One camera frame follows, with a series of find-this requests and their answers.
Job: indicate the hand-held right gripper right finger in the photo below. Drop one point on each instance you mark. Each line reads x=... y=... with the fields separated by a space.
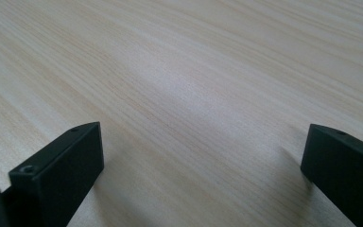
x=346 y=170

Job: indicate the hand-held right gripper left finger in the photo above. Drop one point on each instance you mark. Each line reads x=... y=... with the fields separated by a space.
x=63 y=170

